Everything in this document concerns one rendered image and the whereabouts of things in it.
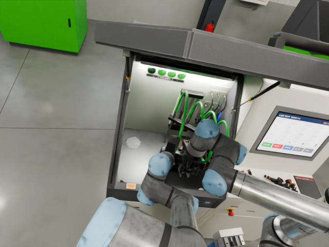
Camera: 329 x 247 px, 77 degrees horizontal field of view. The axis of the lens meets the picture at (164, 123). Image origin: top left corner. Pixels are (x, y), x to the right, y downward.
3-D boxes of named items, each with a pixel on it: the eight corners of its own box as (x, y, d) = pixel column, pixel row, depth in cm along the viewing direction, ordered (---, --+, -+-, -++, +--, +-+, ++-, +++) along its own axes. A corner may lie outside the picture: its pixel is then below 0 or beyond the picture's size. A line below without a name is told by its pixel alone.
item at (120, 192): (112, 200, 125) (113, 188, 113) (113, 192, 128) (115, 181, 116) (209, 208, 135) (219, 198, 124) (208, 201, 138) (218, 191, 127)
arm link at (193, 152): (188, 135, 82) (208, 137, 84) (185, 141, 86) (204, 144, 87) (190, 150, 77) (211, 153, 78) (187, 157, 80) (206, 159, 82)
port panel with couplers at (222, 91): (195, 121, 148) (212, 87, 126) (195, 117, 150) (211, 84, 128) (212, 124, 150) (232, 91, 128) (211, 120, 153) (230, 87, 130)
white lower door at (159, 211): (107, 232, 174) (109, 201, 125) (107, 229, 176) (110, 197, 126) (181, 236, 185) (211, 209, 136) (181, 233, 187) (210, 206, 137)
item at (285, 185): (266, 191, 131) (271, 187, 127) (260, 176, 138) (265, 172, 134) (297, 194, 135) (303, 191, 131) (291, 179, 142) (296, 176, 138)
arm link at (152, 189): (161, 214, 74) (174, 185, 73) (132, 200, 74) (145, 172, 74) (163, 205, 81) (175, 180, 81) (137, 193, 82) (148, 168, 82)
